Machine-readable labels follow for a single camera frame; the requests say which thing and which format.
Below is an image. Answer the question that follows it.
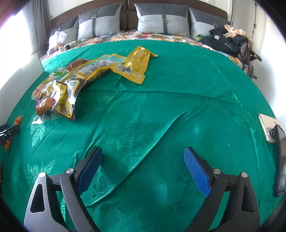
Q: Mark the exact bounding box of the orange sausage stick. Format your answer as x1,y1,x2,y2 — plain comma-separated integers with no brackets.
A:
4,116,22,150

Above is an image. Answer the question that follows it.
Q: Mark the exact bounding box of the beige rice cracker packet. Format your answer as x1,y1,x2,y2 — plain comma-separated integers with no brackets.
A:
31,76,54,100

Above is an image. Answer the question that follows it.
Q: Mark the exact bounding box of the clear packaged sausage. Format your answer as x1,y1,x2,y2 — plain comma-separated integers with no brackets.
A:
32,97,61,125

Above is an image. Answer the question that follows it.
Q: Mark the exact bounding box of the red yellow snack pouch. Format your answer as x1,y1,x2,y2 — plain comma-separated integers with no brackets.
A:
39,78,87,121

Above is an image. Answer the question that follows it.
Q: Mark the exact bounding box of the green label meat packet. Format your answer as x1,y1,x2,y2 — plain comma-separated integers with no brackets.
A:
49,59,89,77

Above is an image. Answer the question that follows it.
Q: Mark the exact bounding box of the small yellow snack pouch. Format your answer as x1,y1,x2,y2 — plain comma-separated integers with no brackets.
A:
110,46,157,85

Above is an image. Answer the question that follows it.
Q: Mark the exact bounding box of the white cardboard box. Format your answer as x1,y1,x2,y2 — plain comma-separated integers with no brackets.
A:
1,53,44,125

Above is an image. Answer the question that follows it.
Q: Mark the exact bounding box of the black phone on stand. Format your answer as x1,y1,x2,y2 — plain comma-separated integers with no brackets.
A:
274,125,285,196

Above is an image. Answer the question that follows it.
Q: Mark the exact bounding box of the yellow rimmed peanut pouch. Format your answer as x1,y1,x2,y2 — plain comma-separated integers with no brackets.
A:
66,54,127,85

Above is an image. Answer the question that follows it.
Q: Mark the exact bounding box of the white smartphone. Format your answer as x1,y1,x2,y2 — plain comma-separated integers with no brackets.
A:
258,114,281,143

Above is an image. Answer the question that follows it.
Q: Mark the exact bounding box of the small red cap bottle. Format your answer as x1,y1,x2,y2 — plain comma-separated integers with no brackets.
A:
58,44,63,52

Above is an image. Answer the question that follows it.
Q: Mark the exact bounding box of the clear plastic bag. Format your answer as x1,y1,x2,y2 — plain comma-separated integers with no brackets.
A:
47,31,67,55

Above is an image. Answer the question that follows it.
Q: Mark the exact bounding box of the grey curtain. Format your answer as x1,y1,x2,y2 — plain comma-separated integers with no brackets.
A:
22,0,50,55

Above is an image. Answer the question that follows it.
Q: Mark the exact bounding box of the grey pillow far left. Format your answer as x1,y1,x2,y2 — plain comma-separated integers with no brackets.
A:
50,16,79,46

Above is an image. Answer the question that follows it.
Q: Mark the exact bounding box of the grey pillow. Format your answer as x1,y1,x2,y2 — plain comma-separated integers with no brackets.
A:
134,3,190,37
189,8,231,38
50,16,79,46
77,2,123,41

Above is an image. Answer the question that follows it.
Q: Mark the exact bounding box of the green satin tablecloth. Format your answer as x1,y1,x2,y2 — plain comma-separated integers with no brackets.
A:
1,40,281,231

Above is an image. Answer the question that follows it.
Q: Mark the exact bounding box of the grey pillow centre left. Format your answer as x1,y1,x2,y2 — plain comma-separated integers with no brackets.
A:
77,2,123,41

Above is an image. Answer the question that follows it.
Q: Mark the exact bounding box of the floral bed sheet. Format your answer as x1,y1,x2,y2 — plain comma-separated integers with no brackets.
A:
40,30,244,69

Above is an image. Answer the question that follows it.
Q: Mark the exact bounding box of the black jacket pile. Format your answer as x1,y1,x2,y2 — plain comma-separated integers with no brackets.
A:
200,27,249,57

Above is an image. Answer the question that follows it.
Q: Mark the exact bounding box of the dark brown headboard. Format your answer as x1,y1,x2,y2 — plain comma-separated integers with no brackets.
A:
48,0,228,31

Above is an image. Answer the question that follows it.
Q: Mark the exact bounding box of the beige cloth on pile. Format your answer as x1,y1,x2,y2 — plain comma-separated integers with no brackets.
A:
224,24,253,44

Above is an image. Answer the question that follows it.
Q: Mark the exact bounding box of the grey pillow far right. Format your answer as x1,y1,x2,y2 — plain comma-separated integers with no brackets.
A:
189,8,231,38

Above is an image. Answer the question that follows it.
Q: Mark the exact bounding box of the grey pillow centre right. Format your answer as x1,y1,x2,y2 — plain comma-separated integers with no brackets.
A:
134,3,190,37

